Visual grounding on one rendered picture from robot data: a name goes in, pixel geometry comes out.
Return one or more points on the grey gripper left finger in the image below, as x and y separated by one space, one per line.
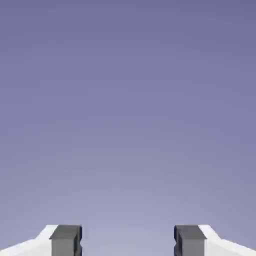
64 242

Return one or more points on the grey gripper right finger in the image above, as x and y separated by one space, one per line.
192 242

